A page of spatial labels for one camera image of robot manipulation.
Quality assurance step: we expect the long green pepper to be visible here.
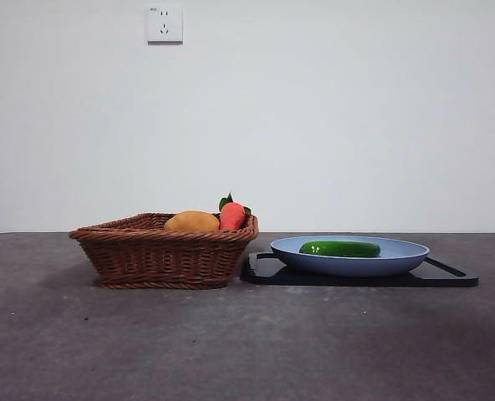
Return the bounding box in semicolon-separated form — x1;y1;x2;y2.
299;241;381;258

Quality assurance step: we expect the orange carrot with green leaves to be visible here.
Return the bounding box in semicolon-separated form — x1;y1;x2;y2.
218;191;253;231

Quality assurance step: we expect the yellow-brown potato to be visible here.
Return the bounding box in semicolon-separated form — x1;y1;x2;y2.
164;210;222;232

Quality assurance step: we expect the brown wicker basket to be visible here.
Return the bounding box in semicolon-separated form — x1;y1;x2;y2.
69;212;260;290

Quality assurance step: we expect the pale blue plate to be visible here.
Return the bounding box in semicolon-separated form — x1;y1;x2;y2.
269;235;431;278

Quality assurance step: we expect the black tray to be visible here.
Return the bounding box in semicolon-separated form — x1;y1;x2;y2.
240;251;481;288

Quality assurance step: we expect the white wall socket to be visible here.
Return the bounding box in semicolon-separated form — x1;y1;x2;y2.
147;4;185;45

